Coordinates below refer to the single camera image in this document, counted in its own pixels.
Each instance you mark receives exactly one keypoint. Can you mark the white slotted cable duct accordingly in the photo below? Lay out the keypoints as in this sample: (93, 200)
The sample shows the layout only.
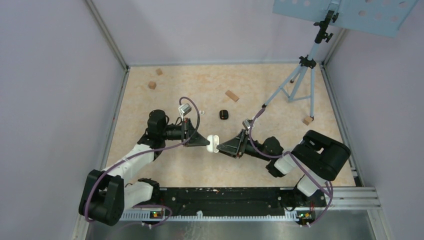
(146, 216)

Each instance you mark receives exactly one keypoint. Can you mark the light blue tripod stand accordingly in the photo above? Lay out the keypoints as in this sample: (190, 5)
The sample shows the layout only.
(292, 83)

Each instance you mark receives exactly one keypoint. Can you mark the wooden cube near corner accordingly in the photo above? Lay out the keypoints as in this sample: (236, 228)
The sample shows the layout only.
(159, 71)

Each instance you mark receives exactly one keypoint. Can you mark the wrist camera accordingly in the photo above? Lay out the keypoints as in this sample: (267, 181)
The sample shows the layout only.
(184, 110)
(247, 124)

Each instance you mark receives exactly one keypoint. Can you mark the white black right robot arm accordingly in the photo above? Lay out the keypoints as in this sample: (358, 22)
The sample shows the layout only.
(318, 156)

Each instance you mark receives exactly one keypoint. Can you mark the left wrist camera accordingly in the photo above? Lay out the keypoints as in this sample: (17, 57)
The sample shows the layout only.
(184, 110)

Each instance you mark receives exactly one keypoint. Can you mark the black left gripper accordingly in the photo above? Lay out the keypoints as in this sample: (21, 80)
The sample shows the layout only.
(197, 140)

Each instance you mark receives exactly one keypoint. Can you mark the white oval charging case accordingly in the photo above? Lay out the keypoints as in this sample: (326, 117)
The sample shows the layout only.
(214, 141)

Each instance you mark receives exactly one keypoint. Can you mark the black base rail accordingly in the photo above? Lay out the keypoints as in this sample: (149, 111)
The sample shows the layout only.
(234, 201)

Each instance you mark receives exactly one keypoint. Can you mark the light blue perforated panel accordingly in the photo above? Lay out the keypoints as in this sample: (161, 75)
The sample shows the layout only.
(378, 17)

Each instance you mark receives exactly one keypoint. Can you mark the wooden cube left side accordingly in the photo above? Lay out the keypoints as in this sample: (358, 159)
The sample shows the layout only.
(152, 85)

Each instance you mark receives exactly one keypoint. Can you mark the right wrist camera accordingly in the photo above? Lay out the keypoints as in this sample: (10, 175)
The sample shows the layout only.
(247, 124)

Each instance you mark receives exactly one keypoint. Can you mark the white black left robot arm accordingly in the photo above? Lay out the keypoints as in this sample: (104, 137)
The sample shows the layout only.
(108, 193)

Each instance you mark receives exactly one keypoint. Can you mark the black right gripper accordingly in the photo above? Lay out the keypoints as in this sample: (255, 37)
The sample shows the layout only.
(235, 147)

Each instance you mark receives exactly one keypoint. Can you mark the long wooden block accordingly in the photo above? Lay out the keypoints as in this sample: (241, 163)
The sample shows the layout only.
(232, 95)

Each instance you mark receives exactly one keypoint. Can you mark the wooden block under tripod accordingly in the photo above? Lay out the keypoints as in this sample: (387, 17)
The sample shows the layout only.
(308, 120)

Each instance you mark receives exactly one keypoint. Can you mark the black case with gold band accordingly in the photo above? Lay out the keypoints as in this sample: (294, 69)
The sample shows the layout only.
(223, 114)

